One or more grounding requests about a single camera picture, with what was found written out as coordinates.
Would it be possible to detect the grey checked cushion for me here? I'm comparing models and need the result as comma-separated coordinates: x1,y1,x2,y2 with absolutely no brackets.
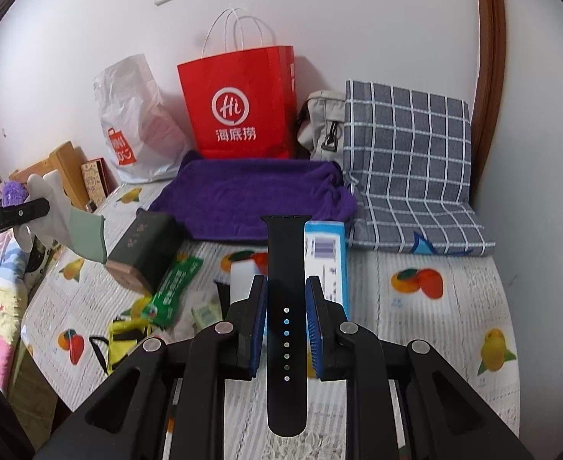
342,80,495,256

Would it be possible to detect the purple plush toy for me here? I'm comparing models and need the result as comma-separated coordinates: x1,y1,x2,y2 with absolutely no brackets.
1,180,29,208

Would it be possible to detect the red paper shopping bag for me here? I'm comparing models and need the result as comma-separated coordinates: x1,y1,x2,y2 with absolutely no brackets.
178,45,297,159

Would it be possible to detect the green snack packet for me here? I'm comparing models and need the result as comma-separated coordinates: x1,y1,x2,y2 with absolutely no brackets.
140,253,204,328

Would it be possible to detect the blue tissue pack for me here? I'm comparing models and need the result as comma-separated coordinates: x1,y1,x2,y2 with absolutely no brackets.
303,220,350,317

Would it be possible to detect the grey backpack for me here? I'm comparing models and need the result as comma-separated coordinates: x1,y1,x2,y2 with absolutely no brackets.
297,90,345,165

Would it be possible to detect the dark green gold box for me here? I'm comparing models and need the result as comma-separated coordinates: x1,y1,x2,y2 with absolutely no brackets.
105,210,189,294

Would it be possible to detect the purple towel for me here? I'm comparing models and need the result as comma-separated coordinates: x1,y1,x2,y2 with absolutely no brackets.
150,151,357,242

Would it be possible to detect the white glove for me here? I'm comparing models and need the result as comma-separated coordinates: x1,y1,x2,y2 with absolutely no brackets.
13,170,107,264

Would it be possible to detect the white Miniso plastic bag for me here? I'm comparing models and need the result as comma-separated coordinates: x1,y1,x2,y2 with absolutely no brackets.
93,54,192,184

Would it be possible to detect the white sponge block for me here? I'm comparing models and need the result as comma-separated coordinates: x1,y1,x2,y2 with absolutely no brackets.
230,260,262,304

